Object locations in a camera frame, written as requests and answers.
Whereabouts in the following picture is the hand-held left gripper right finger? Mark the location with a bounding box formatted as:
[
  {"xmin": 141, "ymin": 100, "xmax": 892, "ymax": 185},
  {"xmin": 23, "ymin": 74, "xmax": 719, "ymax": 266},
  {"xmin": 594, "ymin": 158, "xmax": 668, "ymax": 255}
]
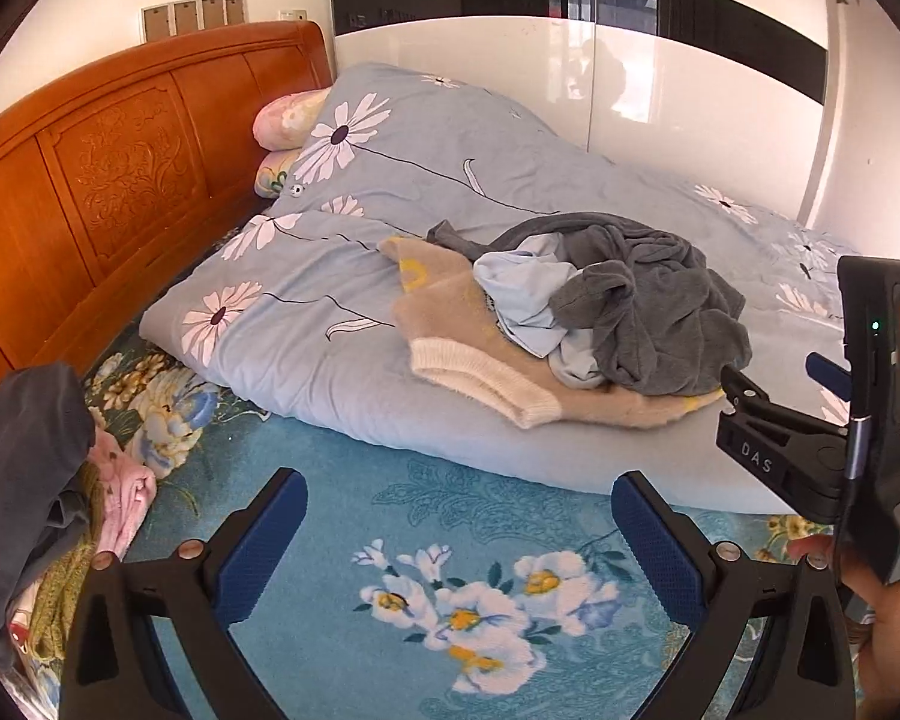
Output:
[{"xmin": 611, "ymin": 470, "xmax": 860, "ymax": 720}]

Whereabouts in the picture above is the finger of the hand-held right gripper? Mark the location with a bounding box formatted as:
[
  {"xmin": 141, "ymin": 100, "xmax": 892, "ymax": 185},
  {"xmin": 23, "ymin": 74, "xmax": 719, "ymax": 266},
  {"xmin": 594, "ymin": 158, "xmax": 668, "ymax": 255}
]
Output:
[
  {"xmin": 805, "ymin": 351, "xmax": 854, "ymax": 400},
  {"xmin": 716, "ymin": 366, "xmax": 852, "ymax": 524}
]

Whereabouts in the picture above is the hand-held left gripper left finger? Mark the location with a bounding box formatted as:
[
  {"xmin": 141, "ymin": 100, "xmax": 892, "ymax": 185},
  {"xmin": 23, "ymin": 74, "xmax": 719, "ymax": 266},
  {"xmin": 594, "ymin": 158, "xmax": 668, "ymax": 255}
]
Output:
[{"xmin": 58, "ymin": 467, "xmax": 310, "ymax": 720}]

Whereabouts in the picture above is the grey sweatshirt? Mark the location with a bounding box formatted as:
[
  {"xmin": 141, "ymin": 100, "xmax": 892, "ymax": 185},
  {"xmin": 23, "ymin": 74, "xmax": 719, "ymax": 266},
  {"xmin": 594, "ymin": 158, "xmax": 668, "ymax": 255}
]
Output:
[{"xmin": 426, "ymin": 214, "xmax": 752, "ymax": 398}]

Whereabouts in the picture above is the person's right hand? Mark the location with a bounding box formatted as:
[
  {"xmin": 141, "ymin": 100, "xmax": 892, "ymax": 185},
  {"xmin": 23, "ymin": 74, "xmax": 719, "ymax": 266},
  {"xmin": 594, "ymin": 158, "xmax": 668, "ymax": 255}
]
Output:
[{"xmin": 786, "ymin": 535, "xmax": 900, "ymax": 720}]

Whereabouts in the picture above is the pink folded garment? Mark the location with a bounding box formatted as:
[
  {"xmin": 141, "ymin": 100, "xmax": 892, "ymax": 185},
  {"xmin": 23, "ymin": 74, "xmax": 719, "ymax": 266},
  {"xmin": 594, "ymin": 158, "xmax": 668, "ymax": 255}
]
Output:
[{"xmin": 82, "ymin": 427, "xmax": 158, "ymax": 563}]

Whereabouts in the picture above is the teal floral bedsheet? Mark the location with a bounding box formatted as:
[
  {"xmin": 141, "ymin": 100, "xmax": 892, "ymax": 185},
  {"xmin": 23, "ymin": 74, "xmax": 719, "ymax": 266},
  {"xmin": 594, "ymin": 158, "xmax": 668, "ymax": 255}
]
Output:
[{"xmin": 82, "ymin": 330, "xmax": 863, "ymax": 720}]

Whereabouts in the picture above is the olive green knitted garment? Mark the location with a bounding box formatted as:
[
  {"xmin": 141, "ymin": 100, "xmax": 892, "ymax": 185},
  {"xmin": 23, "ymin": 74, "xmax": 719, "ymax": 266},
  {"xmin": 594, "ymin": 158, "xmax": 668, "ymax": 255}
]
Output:
[{"xmin": 26, "ymin": 465, "xmax": 100, "ymax": 661}]

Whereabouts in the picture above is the dark grey folded garment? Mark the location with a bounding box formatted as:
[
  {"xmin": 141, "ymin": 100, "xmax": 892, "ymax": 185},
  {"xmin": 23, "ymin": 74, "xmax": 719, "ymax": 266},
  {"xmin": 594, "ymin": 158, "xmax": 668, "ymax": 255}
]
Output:
[{"xmin": 0, "ymin": 362, "xmax": 97, "ymax": 672}]

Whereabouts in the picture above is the light blue shirt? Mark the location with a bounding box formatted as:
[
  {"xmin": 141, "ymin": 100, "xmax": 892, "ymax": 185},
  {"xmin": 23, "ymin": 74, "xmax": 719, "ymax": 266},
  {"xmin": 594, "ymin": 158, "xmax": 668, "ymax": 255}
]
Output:
[{"xmin": 472, "ymin": 232, "xmax": 616, "ymax": 395}]

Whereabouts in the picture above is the beige knitted sweater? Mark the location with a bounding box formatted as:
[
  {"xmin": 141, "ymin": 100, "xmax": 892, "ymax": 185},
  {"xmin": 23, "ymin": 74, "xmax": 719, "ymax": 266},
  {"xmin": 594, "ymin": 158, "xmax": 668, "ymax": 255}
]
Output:
[{"xmin": 377, "ymin": 235, "xmax": 728, "ymax": 430}]

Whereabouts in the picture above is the pink floral pillow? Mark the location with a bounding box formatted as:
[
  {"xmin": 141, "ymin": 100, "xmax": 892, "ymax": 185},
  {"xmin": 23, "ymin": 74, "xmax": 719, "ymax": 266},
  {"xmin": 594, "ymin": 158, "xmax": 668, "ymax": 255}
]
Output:
[
  {"xmin": 253, "ymin": 88, "xmax": 331, "ymax": 151},
  {"xmin": 253, "ymin": 148, "xmax": 305, "ymax": 198}
]

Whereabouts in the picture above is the blue-grey daisy print quilt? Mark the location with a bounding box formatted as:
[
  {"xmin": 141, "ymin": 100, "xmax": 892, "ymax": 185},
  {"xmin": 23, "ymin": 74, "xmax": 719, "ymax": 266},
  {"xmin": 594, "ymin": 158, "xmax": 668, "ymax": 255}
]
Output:
[{"xmin": 139, "ymin": 62, "xmax": 863, "ymax": 518}]

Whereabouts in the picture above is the carved wooden headboard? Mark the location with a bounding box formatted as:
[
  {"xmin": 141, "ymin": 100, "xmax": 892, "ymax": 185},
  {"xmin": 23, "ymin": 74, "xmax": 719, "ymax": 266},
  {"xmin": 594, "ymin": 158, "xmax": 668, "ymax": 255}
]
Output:
[{"xmin": 0, "ymin": 20, "xmax": 336, "ymax": 428}]

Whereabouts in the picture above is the white wardrobe with black stripe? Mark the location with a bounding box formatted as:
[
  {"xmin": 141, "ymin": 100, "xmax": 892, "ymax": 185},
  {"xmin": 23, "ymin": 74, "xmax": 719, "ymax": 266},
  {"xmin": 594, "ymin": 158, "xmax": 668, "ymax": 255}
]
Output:
[{"xmin": 326, "ymin": 0, "xmax": 830, "ymax": 230}]

